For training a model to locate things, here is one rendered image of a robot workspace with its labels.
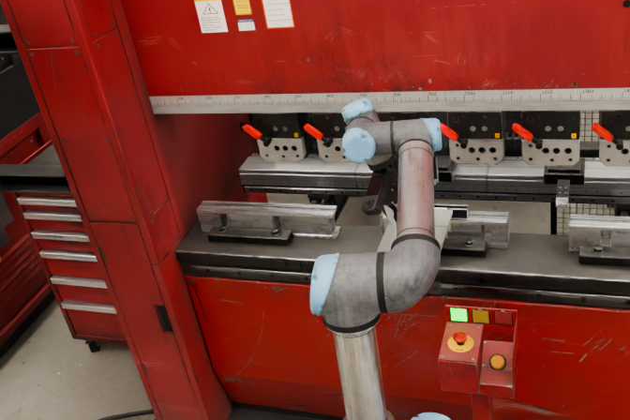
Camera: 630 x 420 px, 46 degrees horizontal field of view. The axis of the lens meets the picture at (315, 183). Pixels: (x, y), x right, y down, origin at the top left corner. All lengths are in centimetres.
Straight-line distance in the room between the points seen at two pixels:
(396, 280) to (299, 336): 127
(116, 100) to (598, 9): 136
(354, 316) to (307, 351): 124
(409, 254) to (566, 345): 107
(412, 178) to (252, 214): 106
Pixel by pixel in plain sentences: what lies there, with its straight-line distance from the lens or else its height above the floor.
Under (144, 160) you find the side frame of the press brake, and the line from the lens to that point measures 241.
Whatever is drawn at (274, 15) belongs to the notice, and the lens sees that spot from 212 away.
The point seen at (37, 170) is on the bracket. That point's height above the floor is 121.
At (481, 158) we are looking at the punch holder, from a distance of 214.
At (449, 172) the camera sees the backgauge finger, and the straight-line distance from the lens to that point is 243.
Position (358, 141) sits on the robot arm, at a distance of 162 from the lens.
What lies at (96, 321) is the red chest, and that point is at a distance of 349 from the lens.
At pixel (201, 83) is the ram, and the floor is 144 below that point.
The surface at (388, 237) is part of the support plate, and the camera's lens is 218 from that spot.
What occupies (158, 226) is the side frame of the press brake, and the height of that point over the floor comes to 100.
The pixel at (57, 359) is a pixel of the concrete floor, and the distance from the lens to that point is 379.
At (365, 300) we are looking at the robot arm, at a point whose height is 136.
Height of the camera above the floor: 222
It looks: 29 degrees down
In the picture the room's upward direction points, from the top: 10 degrees counter-clockwise
